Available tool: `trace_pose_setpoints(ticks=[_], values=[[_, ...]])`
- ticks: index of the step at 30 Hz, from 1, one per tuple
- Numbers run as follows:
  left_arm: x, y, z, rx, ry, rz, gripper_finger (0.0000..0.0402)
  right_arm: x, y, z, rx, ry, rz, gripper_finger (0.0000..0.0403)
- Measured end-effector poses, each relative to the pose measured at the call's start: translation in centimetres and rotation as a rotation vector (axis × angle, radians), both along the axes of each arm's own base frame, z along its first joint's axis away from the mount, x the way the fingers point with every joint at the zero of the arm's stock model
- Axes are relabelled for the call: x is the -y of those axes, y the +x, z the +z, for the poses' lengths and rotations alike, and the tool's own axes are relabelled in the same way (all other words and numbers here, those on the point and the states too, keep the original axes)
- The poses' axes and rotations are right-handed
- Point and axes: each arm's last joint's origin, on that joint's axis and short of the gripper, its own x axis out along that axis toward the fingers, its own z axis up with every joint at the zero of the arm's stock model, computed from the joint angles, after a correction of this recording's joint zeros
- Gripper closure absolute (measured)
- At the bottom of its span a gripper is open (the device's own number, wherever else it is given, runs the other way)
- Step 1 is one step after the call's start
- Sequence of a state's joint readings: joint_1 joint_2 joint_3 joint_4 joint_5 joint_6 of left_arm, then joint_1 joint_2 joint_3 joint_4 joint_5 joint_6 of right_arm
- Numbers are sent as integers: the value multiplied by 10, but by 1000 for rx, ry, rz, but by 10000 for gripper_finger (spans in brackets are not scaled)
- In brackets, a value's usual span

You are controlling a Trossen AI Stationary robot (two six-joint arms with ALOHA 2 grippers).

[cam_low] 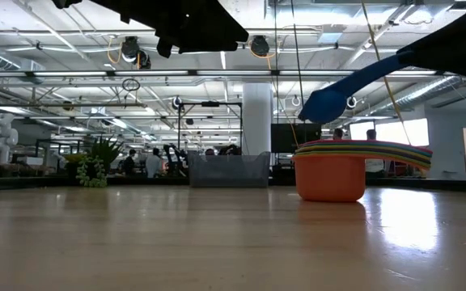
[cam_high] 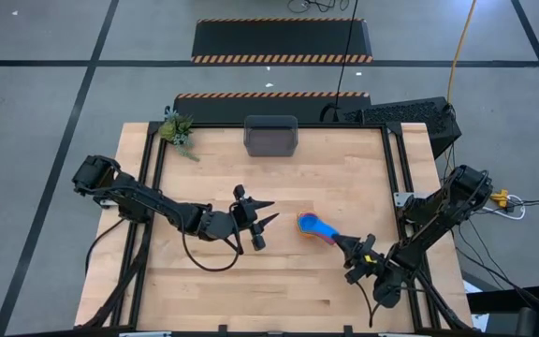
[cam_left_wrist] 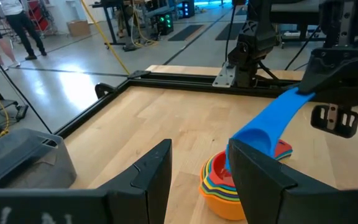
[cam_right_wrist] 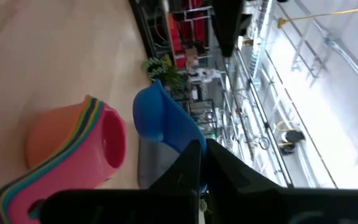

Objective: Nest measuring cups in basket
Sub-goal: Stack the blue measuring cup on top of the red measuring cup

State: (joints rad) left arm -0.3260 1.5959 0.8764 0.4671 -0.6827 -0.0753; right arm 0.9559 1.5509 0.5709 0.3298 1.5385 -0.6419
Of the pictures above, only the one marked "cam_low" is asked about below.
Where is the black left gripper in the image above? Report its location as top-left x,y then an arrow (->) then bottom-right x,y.
91,0 -> 249,58

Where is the blue measuring cup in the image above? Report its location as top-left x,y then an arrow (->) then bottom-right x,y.
299,52 -> 410,124

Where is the green measuring cup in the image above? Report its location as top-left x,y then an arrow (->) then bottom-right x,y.
294,145 -> 433,165

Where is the yellow measuring cup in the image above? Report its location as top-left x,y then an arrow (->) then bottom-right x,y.
294,147 -> 434,167

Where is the orange measuring cup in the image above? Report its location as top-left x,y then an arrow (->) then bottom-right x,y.
292,150 -> 434,203

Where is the grey translucent plastic basket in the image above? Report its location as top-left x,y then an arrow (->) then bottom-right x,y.
187,151 -> 272,188

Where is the black tubular rig stand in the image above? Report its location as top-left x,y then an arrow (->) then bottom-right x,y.
176,100 -> 244,157

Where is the white round pillar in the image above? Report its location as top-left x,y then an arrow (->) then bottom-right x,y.
242,82 -> 274,157

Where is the black screen on stand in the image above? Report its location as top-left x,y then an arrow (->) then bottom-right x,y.
271,123 -> 322,154

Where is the artificial green succulent plant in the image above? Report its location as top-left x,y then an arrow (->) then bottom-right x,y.
63,135 -> 125,189

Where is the white humanoid robot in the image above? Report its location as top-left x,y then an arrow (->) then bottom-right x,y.
0,112 -> 19,165

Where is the thick yellow hanging cable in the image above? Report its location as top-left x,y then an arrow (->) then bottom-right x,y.
361,0 -> 413,146

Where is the thin black hanging cable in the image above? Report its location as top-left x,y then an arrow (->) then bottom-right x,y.
290,0 -> 307,147

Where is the thin yellow hanging cable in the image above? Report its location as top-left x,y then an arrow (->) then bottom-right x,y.
283,108 -> 301,149

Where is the black aluminium table frame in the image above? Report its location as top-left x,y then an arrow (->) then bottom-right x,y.
0,175 -> 466,192

